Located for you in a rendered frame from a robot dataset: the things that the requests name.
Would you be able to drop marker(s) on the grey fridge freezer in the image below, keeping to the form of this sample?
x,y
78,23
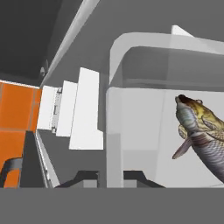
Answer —
x,y
87,43

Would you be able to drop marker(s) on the raw whole fish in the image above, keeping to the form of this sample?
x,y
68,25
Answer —
x,y
204,137

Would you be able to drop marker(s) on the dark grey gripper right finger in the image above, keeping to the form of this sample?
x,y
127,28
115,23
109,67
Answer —
x,y
132,175

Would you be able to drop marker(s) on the clear plastic meat container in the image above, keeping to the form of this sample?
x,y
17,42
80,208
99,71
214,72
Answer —
x,y
140,122

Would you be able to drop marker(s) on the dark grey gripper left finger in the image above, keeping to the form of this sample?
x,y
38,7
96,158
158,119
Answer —
x,y
87,175

